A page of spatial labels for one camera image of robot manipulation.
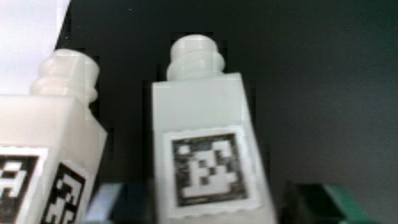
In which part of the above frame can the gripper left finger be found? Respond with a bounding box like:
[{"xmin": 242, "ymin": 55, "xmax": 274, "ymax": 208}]
[{"xmin": 82, "ymin": 182, "xmax": 153, "ymax": 224}]

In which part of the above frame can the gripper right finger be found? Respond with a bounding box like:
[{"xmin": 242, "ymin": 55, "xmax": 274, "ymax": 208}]
[{"xmin": 283, "ymin": 183, "xmax": 381, "ymax": 224}]

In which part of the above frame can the white leg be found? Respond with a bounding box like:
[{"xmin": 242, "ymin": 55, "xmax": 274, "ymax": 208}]
[
  {"xmin": 0, "ymin": 49, "xmax": 107, "ymax": 224},
  {"xmin": 153, "ymin": 35, "xmax": 278, "ymax": 224}
]

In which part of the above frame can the white square tabletop tray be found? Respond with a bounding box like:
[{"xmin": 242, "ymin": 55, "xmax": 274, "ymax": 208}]
[{"xmin": 0, "ymin": 0, "xmax": 72, "ymax": 95}]

